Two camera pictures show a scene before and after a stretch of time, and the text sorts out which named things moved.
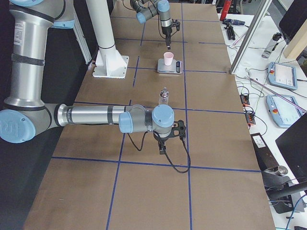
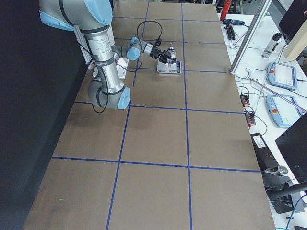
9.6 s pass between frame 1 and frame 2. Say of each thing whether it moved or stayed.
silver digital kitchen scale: stayed
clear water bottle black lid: stayed
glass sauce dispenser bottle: moved
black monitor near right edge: stayed
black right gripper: moved
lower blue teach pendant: stayed
